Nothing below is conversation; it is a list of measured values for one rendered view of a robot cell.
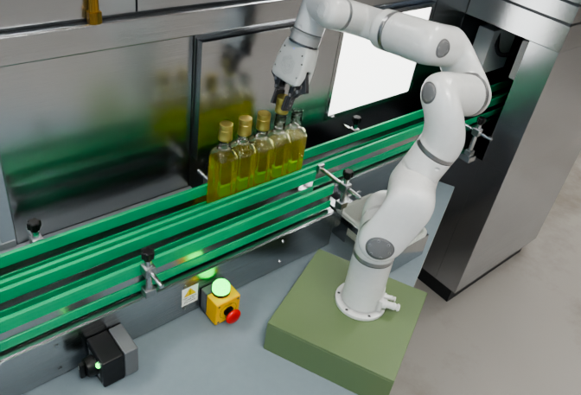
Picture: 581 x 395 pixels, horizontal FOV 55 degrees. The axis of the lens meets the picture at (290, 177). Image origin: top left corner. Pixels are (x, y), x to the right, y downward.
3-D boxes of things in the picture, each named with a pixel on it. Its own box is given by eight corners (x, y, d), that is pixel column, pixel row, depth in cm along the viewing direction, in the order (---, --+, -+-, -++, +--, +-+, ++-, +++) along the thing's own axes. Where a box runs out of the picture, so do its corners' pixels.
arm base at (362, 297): (399, 294, 141) (415, 247, 133) (394, 331, 131) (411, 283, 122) (340, 277, 144) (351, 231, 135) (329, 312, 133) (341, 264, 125)
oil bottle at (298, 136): (286, 180, 168) (296, 117, 156) (298, 190, 165) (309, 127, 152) (271, 186, 165) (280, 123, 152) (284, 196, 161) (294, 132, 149)
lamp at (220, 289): (223, 282, 139) (224, 273, 137) (233, 293, 136) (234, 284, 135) (207, 289, 136) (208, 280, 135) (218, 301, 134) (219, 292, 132)
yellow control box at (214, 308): (222, 296, 145) (224, 277, 140) (239, 316, 140) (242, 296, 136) (199, 308, 141) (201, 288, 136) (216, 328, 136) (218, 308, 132)
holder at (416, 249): (357, 204, 185) (362, 185, 180) (422, 254, 169) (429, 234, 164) (319, 221, 175) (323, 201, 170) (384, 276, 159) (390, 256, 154)
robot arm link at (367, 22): (375, 49, 116) (309, 25, 130) (411, 57, 125) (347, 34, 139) (388, 8, 113) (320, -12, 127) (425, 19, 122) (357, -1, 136)
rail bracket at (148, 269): (153, 287, 128) (153, 244, 120) (169, 308, 124) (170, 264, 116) (137, 294, 126) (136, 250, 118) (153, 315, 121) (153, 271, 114)
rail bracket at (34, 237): (41, 249, 133) (33, 204, 125) (52, 266, 129) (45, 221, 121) (23, 255, 131) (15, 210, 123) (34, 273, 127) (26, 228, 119)
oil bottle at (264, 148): (256, 192, 161) (264, 128, 149) (267, 202, 158) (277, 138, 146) (239, 198, 158) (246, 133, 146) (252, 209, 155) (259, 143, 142)
